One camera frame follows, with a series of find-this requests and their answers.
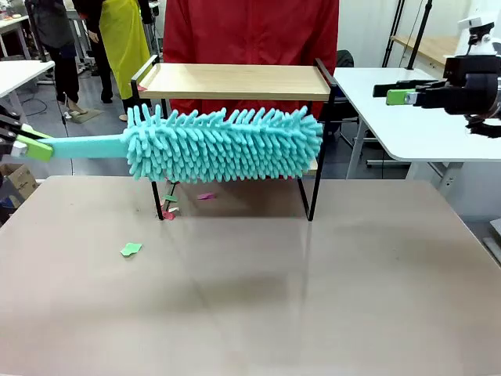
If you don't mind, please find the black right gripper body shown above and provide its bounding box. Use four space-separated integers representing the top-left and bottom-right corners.
443 56 501 118

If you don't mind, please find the teal chenille duster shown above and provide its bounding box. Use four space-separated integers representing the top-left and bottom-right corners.
46 104 324 185

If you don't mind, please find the brown cardboard box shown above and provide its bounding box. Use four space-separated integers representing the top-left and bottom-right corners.
0 163 39 197

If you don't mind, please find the large white table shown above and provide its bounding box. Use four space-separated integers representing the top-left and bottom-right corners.
332 67 501 191

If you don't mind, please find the light wooden table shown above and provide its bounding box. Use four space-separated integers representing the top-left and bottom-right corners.
390 35 460 71

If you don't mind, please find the thick black pole stand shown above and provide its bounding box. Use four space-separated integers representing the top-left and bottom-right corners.
405 0 434 71

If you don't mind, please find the thin black tripod stand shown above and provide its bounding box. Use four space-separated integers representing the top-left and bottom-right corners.
381 0 406 70

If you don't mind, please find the grey floor mat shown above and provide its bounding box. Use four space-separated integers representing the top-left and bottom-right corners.
64 107 105 125

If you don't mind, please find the small white table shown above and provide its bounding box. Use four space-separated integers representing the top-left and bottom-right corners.
0 59 56 118

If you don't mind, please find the black chair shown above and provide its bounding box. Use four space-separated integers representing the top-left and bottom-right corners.
334 49 355 72

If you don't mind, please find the black clamp pole stand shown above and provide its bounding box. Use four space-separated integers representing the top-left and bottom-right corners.
27 0 56 64

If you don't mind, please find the person in dark clothes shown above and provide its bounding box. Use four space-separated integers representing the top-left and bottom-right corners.
25 0 90 118

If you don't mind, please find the white background workbench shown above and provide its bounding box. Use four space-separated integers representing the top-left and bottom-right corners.
0 15 32 60

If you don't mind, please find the person in yellow apron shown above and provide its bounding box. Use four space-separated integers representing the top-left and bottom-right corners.
72 0 162 123

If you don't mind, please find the large green paper scrap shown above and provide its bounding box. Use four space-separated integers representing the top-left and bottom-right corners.
120 242 143 259

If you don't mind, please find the person in red jacket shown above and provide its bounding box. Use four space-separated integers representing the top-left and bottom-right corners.
162 0 340 122

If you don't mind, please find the right camera mount bracket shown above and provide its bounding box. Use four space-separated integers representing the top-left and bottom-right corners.
467 23 495 57

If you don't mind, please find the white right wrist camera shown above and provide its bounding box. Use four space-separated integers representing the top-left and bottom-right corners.
456 11 496 31

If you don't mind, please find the aluminium frame rail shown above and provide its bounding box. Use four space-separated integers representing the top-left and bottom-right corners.
483 219 501 267

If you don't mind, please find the two-tier wooden shelf black frame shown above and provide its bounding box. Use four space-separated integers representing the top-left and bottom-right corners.
131 55 338 222

